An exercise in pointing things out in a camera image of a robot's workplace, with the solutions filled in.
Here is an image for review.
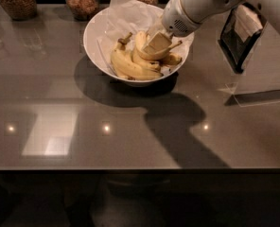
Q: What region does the middle glass jar of nuts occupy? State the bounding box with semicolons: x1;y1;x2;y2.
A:
62;0;101;21

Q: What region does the glass jar of nuts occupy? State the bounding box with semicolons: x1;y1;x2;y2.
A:
0;0;37;21
62;0;101;21

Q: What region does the left glass jar of nuts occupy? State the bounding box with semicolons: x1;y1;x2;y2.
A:
0;0;37;21

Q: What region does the white crumpled paper liner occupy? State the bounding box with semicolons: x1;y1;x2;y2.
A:
97;0;194;83

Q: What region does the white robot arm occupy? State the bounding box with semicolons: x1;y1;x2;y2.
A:
142;0;280;53

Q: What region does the front large yellow banana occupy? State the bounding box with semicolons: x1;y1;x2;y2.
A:
111;32;163;80

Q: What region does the clear acrylic sign stand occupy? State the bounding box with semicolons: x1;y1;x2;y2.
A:
221;53;280;107

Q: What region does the white ceramic bowl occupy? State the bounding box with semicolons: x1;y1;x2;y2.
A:
83;3;194;87

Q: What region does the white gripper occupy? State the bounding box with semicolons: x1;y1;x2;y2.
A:
141;0;200;55

